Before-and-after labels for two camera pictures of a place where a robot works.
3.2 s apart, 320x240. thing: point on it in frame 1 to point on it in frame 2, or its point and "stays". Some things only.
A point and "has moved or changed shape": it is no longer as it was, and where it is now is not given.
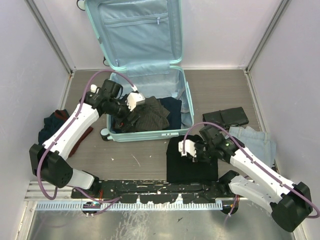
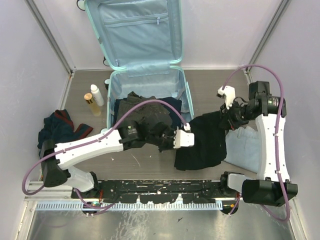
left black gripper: (124, 122) to (171, 144)
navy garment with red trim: (52, 121) stays
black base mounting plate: (131, 191) stays
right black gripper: (198, 157) to (227, 114)
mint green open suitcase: (142, 40) stays
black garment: (185, 169) has moved or changed shape
